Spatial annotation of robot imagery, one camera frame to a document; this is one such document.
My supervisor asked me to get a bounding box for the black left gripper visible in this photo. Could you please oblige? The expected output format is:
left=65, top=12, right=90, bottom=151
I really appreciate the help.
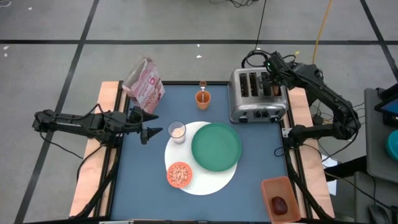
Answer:
left=126, top=105, right=164, bottom=146

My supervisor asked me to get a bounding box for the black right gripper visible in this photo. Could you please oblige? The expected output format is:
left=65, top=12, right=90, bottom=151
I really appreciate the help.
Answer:
left=261, top=50, right=293, bottom=90

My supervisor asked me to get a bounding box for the pink strawberry yogurt cereal box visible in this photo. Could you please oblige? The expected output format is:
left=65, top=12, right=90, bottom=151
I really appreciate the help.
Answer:
left=122, top=55, right=166, bottom=114

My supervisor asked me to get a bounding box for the dark red-brown food lump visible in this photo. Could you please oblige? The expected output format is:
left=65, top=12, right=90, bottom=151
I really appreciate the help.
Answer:
left=271, top=195, right=289, bottom=216

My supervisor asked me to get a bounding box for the clear drinking glass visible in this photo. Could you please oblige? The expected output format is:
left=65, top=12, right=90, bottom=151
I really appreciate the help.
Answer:
left=167, top=120, right=187, bottom=145

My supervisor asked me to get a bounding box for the silver four-slot toaster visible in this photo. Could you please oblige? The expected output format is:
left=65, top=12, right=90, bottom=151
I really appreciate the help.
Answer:
left=228, top=67, right=289, bottom=124

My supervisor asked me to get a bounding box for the orange plastic cup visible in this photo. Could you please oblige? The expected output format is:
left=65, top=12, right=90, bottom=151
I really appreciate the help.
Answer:
left=195, top=90, right=212, bottom=111

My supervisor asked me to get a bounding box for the cereal heap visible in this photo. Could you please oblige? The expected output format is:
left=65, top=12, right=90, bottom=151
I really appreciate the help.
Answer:
left=169, top=164, right=191, bottom=186

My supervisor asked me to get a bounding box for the orange patterned bowl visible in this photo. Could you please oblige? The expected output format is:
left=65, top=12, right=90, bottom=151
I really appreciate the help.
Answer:
left=167, top=161, right=194, bottom=189

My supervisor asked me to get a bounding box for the metal spoon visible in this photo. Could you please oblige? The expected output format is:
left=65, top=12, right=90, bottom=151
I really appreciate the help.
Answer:
left=198, top=80, right=208, bottom=103

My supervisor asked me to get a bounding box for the green round plate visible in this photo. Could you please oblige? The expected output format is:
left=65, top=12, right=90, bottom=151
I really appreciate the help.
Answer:
left=190, top=122, right=243, bottom=172

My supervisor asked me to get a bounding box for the light wooden side board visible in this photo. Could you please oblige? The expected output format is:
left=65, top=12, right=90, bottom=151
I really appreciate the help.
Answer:
left=284, top=81, right=336, bottom=219
left=68, top=81, right=129, bottom=218

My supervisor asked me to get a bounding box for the white round placemat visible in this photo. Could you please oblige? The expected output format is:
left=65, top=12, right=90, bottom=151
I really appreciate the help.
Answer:
left=164, top=120, right=239, bottom=197

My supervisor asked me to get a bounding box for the white paper sheet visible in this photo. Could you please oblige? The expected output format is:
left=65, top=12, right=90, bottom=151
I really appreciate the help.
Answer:
left=322, top=154, right=338, bottom=197

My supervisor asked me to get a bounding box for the orange rectangular plastic container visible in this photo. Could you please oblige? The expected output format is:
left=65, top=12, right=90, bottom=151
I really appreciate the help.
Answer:
left=260, top=175, right=302, bottom=224

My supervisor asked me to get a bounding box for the black tablet with blue screen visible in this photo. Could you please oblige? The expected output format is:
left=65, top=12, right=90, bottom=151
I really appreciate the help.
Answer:
left=374, top=82, right=398, bottom=127

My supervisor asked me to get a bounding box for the grey side table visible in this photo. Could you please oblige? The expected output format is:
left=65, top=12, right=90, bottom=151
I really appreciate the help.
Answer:
left=364, top=87, right=398, bottom=184

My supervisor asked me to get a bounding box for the teal round object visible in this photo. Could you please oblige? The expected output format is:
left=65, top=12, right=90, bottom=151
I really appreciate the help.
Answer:
left=385, top=129, right=398, bottom=162

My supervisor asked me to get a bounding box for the grey desk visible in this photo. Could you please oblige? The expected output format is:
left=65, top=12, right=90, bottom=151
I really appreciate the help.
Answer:
left=353, top=170, right=398, bottom=224

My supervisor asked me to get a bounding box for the black computer mouse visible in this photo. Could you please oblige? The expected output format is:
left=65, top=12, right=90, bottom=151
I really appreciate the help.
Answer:
left=368, top=204, right=391, bottom=224

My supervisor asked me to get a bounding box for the black toaster power cord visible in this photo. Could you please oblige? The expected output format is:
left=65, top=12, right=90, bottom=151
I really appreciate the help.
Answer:
left=241, top=0, right=271, bottom=70

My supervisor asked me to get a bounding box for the black table frame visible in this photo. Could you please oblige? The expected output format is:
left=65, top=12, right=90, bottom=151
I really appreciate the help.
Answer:
left=93, top=80, right=315, bottom=224

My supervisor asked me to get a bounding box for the yellow floor cable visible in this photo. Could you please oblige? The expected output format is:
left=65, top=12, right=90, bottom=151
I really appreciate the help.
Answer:
left=312, top=0, right=334, bottom=65

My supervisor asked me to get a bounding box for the black diagonal frame strut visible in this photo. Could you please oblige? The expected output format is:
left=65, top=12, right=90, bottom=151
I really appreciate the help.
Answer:
left=73, top=146, right=123, bottom=219
left=283, top=149, right=334, bottom=220

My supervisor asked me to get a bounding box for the black floor cable bundle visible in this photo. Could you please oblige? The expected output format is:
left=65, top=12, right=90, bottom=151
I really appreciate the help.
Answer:
left=208, top=0, right=259, bottom=9

